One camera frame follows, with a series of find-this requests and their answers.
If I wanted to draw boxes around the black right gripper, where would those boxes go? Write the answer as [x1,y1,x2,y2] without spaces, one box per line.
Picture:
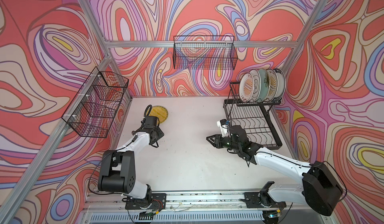
[206,134,241,152]

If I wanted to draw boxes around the yellow green woven tray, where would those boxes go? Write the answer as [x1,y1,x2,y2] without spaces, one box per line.
[149,105,169,125]

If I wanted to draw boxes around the small orange sunburst plate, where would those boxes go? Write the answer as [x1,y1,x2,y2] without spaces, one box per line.
[239,73,254,103]

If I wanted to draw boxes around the white plate green quatrefoil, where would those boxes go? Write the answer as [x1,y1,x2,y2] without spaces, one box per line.
[250,69,261,103]

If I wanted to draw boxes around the light blue flower plate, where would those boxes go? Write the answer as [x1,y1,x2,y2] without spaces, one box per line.
[258,69,270,102]

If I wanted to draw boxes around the large orange sunburst plate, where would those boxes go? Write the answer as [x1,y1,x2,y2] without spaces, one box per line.
[266,69,278,102]

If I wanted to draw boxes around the green rim lettered plate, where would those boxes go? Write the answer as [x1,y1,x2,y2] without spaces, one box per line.
[275,68,286,100]

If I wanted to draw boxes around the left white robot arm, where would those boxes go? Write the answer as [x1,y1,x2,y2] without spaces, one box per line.
[98,116,164,199]

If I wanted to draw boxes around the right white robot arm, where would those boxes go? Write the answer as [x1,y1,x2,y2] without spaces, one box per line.
[206,125,343,216]

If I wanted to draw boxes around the black two-tier dish rack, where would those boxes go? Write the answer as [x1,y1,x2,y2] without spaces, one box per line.
[223,82,283,150]

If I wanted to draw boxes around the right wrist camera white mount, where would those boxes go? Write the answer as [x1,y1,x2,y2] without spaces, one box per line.
[217,119,230,138]

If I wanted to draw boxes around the black wire basket left wall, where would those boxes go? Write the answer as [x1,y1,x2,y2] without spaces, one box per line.
[62,68,129,138]

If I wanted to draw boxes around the black wire basket wall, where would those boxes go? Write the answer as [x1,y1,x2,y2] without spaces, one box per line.
[62,68,129,138]
[173,34,238,70]

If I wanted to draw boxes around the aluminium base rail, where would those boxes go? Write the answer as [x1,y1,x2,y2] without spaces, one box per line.
[89,189,325,213]

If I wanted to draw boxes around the black wire basket back wall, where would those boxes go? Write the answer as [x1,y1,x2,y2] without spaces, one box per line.
[173,34,238,70]

